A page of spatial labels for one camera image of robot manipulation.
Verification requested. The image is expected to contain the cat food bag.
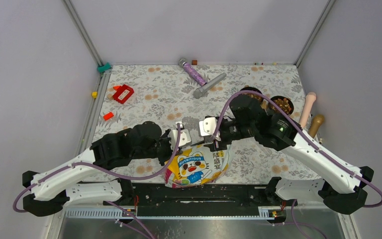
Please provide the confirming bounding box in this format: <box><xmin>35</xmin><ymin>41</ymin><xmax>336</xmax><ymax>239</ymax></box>
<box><xmin>165</xmin><ymin>145</ymin><xmax>232</xmax><ymax>188</ymax></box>

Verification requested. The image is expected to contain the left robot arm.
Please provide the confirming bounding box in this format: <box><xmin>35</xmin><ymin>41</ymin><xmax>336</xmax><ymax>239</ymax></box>
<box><xmin>13</xmin><ymin>121</ymin><xmax>182</xmax><ymax>217</ymax></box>

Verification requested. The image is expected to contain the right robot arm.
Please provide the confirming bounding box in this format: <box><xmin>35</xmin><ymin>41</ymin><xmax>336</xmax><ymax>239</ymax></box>
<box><xmin>211</xmin><ymin>91</ymin><xmax>374</xmax><ymax>215</ymax></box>

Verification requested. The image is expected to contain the left black pet bowl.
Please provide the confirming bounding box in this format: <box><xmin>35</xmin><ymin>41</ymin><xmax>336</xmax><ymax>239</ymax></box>
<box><xmin>241</xmin><ymin>86</ymin><xmax>264</xmax><ymax>104</ymax></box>

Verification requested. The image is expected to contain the black pet bowl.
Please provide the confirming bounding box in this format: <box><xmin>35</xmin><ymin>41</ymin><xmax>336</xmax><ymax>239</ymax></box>
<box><xmin>241</xmin><ymin>86</ymin><xmax>264</xmax><ymax>104</ymax></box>
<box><xmin>267</xmin><ymin>96</ymin><xmax>294</xmax><ymax>116</ymax></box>

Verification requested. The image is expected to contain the right black pet bowl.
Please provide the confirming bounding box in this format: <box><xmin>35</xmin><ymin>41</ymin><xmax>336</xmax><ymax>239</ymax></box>
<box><xmin>267</xmin><ymin>96</ymin><xmax>294</xmax><ymax>116</ymax></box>

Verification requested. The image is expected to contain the floral table mat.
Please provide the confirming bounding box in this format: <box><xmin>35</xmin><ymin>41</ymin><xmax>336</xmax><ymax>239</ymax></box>
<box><xmin>93</xmin><ymin>65</ymin><xmax>318</xmax><ymax>184</ymax></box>

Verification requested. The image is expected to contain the grey microphone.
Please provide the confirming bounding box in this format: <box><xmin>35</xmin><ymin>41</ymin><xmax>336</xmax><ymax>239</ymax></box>
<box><xmin>193</xmin><ymin>73</ymin><xmax>227</xmax><ymax>99</ymax></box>

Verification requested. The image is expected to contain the small orange block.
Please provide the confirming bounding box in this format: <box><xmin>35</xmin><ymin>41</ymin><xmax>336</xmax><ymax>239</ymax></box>
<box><xmin>103</xmin><ymin>112</ymin><xmax>114</xmax><ymax>121</ymax></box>

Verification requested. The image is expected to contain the red toy block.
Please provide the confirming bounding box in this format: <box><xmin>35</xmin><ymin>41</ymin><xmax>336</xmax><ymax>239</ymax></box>
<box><xmin>113</xmin><ymin>84</ymin><xmax>134</xmax><ymax>104</ymax></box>

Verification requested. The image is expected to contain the purple glitter microphone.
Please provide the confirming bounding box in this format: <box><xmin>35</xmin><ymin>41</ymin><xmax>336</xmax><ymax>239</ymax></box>
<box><xmin>178</xmin><ymin>58</ymin><xmax>207</xmax><ymax>86</ymax></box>

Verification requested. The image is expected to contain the pink microphone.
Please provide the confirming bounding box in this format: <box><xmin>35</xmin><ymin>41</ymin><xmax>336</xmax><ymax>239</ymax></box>
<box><xmin>298</xmin><ymin>92</ymin><xmax>316</xmax><ymax>128</ymax></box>

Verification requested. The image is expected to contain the gold microphone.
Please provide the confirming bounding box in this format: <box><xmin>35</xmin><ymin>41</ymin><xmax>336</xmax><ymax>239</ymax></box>
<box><xmin>308</xmin><ymin>114</ymin><xmax>325</xmax><ymax>138</ymax></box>

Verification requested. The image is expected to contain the teal corner clip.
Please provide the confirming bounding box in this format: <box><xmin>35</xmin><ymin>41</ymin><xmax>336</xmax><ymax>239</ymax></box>
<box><xmin>97</xmin><ymin>62</ymin><xmax>112</xmax><ymax>74</ymax></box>

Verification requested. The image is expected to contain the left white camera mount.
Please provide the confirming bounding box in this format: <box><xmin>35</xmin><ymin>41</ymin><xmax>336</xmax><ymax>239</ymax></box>
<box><xmin>169</xmin><ymin>121</ymin><xmax>192</xmax><ymax>149</ymax></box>

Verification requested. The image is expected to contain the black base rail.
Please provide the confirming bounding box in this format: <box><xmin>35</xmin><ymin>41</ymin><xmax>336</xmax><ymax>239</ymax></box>
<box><xmin>103</xmin><ymin>179</ymin><xmax>297</xmax><ymax>218</ymax></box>

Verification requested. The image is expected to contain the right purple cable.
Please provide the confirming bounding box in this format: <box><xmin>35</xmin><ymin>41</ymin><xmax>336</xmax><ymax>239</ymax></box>
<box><xmin>212</xmin><ymin>90</ymin><xmax>382</xmax><ymax>239</ymax></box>

